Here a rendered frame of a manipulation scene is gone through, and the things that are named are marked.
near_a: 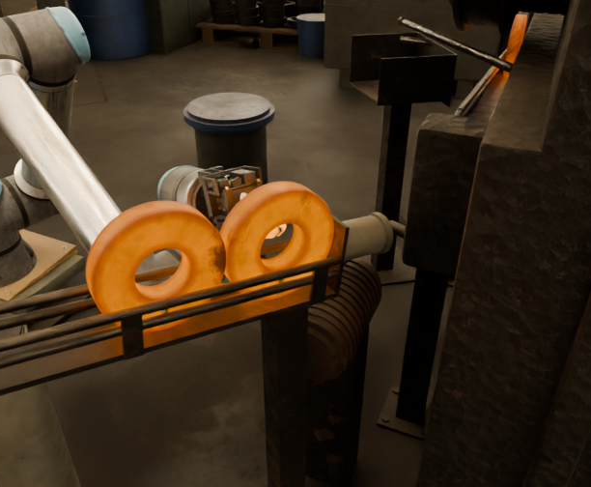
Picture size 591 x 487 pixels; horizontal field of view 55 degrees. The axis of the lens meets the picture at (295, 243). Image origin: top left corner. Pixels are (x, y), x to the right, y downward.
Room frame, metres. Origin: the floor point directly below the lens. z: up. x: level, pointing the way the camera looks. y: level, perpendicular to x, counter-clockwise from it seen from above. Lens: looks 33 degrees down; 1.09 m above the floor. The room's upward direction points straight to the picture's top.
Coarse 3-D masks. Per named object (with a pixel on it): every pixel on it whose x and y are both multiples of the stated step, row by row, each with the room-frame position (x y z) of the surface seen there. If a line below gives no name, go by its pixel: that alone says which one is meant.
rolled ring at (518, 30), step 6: (516, 18) 1.79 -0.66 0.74; (522, 18) 1.79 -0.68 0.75; (516, 24) 1.77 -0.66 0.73; (522, 24) 1.76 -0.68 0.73; (516, 30) 1.75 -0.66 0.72; (522, 30) 1.75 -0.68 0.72; (510, 36) 1.75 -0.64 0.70; (516, 36) 1.74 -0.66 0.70; (522, 36) 1.86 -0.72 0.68; (510, 42) 1.74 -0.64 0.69; (516, 42) 1.73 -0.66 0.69; (510, 48) 1.74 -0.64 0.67; (516, 48) 1.73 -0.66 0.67; (510, 54) 1.73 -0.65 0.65; (516, 54) 1.73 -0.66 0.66; (510, 60) 1.73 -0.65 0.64; (504, 72) 1.76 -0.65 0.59
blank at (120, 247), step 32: (128, 224) 0.50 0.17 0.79; (160, 224) 0.51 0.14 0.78; (192, 224) 0.53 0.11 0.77; (96, 256) 0.48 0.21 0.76; (128, 256) 0.49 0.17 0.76; (192, 256) 0.53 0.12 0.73; (224, 256) 0.55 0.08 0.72; (96, 288) 0.47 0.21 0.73; (128, 288) 0.49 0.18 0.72; (160, 288) 0.53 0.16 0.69; (192, 288) 0.52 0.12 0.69
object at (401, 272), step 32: (416, 32) 1.72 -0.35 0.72; (352, 64) 1.68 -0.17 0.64; (384, 64) 1.43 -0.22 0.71; (416, 64) 1.45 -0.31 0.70; (448, 64) 1.46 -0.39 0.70; (384, 96) 1.43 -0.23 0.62; (416, 96) 1.45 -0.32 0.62; (448, 96) 1.47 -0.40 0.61; (384, 128) 1.55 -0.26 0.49; (384, 160) 1.53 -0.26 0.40; (384, 192) 1.52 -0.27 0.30; (384, 256) 1.52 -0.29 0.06
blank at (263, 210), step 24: (264, 192) 0.59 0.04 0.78; (288, 192) 0.59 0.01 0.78; (312, 192) 0.61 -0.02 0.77; (240, 216) 0.57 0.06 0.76; (264, 216) 0.58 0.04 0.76; (288, 216) 0.59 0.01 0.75; (312, 216) 0.61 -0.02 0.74; (240, 240) 0.56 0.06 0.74; (264, 240) 0.58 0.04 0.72; (312, 240) 0.61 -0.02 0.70; (240, 264) 0.56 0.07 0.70; (264, 264) 0.58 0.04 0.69; (288, 264) 0.60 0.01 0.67
